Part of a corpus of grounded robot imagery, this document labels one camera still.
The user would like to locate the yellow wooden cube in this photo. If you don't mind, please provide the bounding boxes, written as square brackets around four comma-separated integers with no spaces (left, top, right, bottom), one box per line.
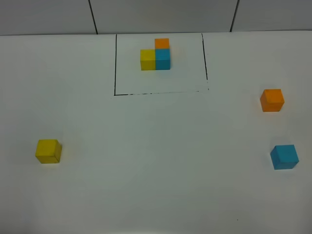
[35,139,62,164]

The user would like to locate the orange wooden cube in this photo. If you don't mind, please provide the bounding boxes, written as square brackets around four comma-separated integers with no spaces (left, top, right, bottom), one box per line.
[260,89,285,112]

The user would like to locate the blue wooden cube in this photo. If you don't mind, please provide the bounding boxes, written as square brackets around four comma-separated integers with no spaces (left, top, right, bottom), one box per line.
[270,145,299,170]

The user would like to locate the template yellow cube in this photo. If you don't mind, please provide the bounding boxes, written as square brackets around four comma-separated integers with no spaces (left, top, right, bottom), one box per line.
[140,49,156,71]

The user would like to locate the template blue cube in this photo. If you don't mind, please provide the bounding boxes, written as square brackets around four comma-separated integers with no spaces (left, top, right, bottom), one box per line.
[155,49,171,70]

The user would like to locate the template orange cube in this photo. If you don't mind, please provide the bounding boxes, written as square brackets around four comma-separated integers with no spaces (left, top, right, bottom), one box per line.
[155,38,170,49]

